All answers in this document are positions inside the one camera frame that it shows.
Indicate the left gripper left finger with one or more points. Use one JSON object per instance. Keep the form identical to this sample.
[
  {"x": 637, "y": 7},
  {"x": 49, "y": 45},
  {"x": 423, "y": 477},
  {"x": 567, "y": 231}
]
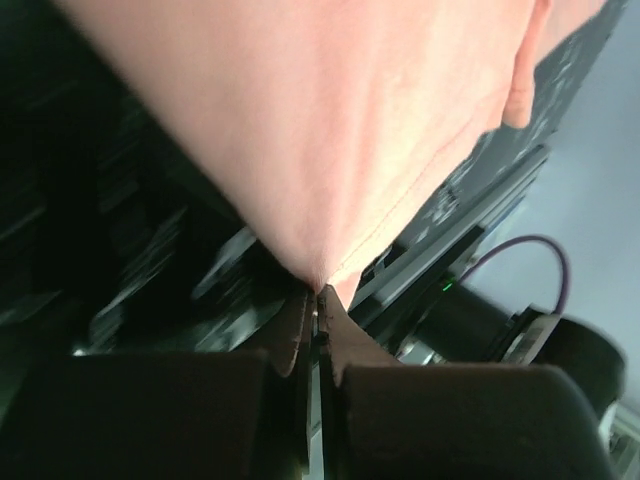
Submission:
[{"x": 244, "y": 414}]

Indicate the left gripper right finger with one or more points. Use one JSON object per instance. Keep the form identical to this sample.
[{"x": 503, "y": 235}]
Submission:
[{"x": 382, "y": 419}]

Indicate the salmon pink t-shirt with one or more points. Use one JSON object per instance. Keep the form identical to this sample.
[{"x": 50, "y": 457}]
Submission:
[{"x": 328, "y": 124}]

